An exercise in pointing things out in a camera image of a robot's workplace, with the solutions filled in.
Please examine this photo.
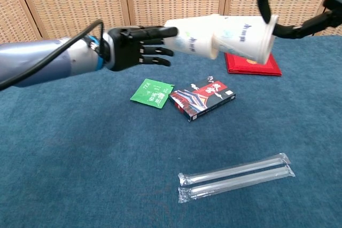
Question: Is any red certificate folder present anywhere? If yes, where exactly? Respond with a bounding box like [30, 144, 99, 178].
[224, 51, 283, 77]

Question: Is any clear wrapped drinking straw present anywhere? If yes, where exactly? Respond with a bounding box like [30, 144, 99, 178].
[177, 152, 292, 187]
[177, 164, 296, 205]

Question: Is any green tea sachet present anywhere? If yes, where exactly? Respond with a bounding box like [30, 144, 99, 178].
[130, 78, 175, 110]

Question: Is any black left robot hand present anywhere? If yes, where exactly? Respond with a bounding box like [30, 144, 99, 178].
[103, 26, 178, 73]

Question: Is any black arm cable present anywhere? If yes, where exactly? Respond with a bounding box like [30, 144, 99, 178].
[0, 19, 105, 91]

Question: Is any red black printed card box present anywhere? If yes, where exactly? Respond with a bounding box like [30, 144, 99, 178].
[168, 75, 237, 123]

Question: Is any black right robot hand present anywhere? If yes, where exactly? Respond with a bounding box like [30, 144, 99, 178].
[257, 0, 342, 40]

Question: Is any blue table cloth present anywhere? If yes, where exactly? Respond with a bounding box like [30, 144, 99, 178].
[0, 35, 342, 228]

